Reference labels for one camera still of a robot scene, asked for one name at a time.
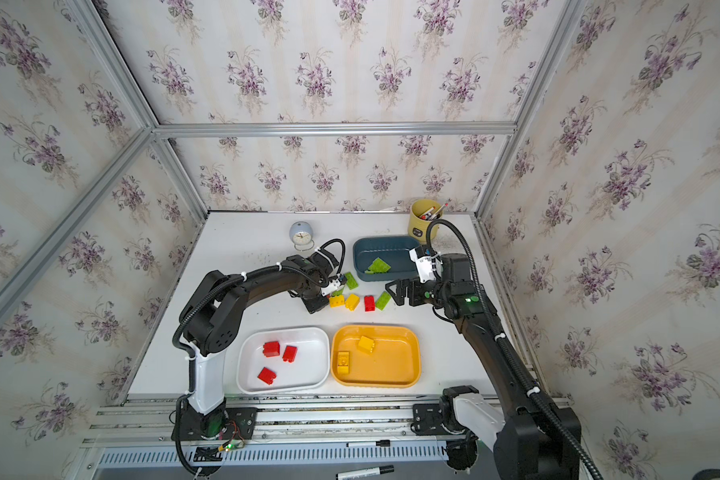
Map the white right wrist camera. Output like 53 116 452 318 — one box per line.
409 245 442 284

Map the green lego brick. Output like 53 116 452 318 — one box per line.
365 258 391 275
344 272 359 290
375 292 391 310

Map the white plastic tray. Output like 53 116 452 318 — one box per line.
236 327 330 395

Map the black marker pen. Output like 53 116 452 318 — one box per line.
335 465 395 480

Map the blue round alarm clock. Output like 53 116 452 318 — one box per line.
289 221 314 252

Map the red lego brick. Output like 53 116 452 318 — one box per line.
282 345 298 363
364 295 376 312
262 341 281 358
257 367 277 385

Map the yellow curved lego brick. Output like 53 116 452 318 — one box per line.
336 351 350 376

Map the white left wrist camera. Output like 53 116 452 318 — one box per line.
321 274 347 297

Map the dark teal plastic bin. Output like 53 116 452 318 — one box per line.
352 235 419 282

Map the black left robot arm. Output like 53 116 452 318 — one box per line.
171 238 347 417

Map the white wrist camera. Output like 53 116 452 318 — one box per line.
409 245 442 284
321 274 347 297

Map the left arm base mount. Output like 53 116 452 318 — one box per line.
171 400 258 473

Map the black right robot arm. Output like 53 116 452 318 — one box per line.
385 219 603 479

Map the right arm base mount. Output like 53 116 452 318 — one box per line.
410 386 479 471

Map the yellow pen cup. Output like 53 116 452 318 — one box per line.
407 199 442 244

